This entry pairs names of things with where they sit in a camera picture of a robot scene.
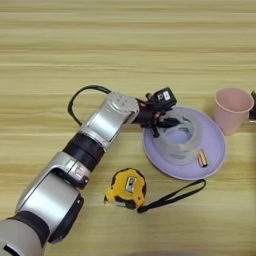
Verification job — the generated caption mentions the small brass battery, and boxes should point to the small brass battery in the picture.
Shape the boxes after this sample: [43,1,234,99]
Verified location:
[196,148,209,169]

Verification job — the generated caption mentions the yellow black tape measure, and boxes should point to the yellow black tape measure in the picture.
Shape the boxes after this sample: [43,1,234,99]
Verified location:
[103,167,207,215]

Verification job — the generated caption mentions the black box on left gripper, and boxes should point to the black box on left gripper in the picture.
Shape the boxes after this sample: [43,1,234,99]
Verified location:
[149,86,178,112]

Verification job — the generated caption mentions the pink plastic cup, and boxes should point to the pink plastic cup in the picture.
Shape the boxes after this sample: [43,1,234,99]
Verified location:
[213,86,255,137]

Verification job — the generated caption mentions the clear adhesive tape roll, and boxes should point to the clear adhesive tape roll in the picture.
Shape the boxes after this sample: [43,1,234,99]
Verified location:
[152,111,204,166]

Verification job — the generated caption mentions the purple round plate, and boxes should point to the purple round plate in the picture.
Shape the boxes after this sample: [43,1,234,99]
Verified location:
[142,105,228,181]

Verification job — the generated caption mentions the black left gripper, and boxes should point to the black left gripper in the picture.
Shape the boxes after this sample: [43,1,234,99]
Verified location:
[132,97,183,139]

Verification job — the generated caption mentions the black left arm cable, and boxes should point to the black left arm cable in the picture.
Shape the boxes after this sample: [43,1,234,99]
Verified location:
[67,84,113,128]

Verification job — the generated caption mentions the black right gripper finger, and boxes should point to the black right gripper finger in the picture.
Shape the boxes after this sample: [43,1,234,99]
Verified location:
[248,89,256,123]

